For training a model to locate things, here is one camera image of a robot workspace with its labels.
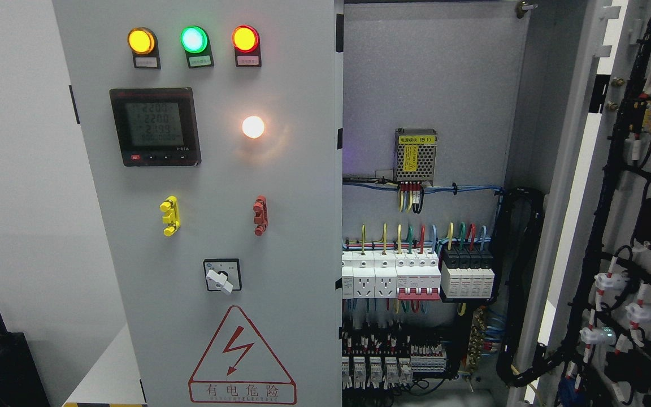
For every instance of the white lower relay row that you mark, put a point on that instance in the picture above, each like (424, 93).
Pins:
(375, 359)

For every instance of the red terminal post block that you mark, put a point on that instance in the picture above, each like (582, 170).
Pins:
(260, 218)

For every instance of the white glowing indicator lamp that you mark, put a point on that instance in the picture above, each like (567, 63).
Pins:
(253, 127)

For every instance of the red indicator light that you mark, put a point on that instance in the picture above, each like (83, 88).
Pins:
(246, 45)

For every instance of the white rotary selector switch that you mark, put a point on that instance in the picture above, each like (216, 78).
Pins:
(222, 274)

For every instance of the yellow terminal post block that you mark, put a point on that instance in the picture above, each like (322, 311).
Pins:
(170, 217)

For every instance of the grey cabinet door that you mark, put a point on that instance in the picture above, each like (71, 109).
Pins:
(580, 308)
(289, 273)

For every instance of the black surge protector module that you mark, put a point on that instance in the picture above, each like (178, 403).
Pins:
(466, 275)

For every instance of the white socket breaker row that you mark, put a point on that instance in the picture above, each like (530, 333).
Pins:
(403, 275)

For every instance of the black box at left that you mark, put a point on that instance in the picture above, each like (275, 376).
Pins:
(20, 383)

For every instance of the red electrical hazard warning sticker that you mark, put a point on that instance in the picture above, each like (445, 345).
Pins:
(239, 367)

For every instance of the metal mesh power supply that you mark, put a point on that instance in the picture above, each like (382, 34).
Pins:
(415, 155)

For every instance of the black digital power meter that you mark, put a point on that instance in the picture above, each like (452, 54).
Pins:
(156, 126)

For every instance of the yellow indicator light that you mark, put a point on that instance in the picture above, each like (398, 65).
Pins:
(144, 47)

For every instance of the green indicator light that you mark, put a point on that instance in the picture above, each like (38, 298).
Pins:
(196, 45)

